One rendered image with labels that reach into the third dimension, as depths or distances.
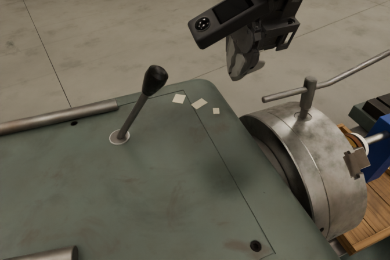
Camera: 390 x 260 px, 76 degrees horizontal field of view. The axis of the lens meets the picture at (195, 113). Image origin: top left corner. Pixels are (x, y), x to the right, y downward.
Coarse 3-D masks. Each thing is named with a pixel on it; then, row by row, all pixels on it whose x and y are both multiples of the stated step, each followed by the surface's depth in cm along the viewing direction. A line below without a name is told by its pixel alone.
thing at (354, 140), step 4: (348, 136) 63; (352, 136) 62; (356, 136) 62; (348, 140) 61; (352, 140) 62; (356, 140) 61; (360, 140) 62; (352, 144) 60; (356, 144) 61; (360, 144) 61; (364, 148) 61
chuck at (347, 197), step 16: (272, 112) 54; (288, 112) 53; (320, 112) 52; (304, 128) 48; (320, 128) 48; (336, 128) 48; (304, 144) 46; (320, 144) 46; (336, 144) 47; (320, 160) 45; (336, 160) 45; (320, 176) 44; (336, 176) 44; (336, 192) 44; (352, 192) 45; (336, 208) 44; (352, 208) 46; (336, 224) 46; (352, 224) 48
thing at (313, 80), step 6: (306, 78) 46; (312, 78) 46; (306, 84) 46; (312, 84) 46; (312, 90) 46; (306, 96) 47; (312, 96) 47; (300, 102) 49; (306, 102) 48; (306, 108) 49; (300, 114) 51; (306, 114) 50
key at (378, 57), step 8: (376, 56) 49; (384, 56) 49; (360, 64) 49; (368, 64) 49; (344, 72) 49; (352, 72) 48; (328, 80) 48; (336, 80) 48; (296, 88) 47; (304, 88) 47; (320, 88) 48; (264, 96) 45; (272, 96) 45; (280, 96) 45; (288, 96) 46
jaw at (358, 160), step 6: (354, 150) 49; (360, 150) 49; (348, 156) 47; (354, 156) 47; (360, 156) 49; (366, 156) 49; (348, 162) 46; (354, 162) 47; (360, 162) 49; (366, 162) 49; (348, 168) 46; (354, 168) 46; (360, 168) 48; (354, 174) 46
